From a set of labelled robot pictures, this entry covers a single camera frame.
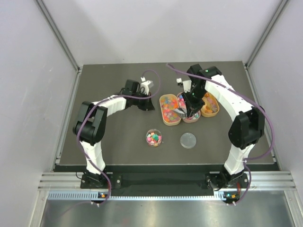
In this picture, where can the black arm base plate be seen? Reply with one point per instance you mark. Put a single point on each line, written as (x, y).
(196, 176)

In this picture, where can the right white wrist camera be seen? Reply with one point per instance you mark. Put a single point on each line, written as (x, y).
(185, 84)

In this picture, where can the round grey jar lid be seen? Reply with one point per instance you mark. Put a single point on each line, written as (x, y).
(188, 140)

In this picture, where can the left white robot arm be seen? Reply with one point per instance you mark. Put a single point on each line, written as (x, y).
(92, 118)

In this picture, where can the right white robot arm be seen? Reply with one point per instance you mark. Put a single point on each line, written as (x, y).
(248, 122)

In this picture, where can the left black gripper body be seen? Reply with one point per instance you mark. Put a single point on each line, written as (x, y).
(145, 103)

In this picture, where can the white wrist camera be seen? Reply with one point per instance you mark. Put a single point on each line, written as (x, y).
(145, 86)
(185, 84)

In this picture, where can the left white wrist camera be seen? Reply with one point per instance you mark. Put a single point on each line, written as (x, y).
(145, 86)

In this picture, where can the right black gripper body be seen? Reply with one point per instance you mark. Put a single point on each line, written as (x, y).
(194, 98)

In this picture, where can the clear round plastic jar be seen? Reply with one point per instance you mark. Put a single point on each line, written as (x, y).
(153, 137)

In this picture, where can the orange tray translucent star candies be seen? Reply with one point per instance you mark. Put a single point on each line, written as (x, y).
(168, 103)

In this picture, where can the aluminium frame rail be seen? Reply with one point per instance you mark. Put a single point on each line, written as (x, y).
(261, 181)

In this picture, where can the yellow tray mixed candies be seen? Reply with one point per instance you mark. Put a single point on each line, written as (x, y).
(210, 107)

